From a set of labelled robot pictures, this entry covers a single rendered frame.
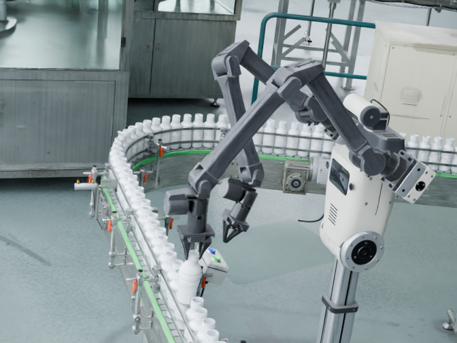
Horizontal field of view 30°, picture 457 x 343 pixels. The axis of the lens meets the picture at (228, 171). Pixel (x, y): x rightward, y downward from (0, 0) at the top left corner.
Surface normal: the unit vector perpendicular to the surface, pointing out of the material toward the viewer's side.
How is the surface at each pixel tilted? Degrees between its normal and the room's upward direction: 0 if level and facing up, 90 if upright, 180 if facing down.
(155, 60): 90
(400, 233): 0
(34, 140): 90
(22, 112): 90
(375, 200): 90
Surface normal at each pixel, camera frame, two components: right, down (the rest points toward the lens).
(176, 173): 0.55, 0.32
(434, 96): -0.01, 0.37
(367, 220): 0.28, 0.55
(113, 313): 0.11, -0.92
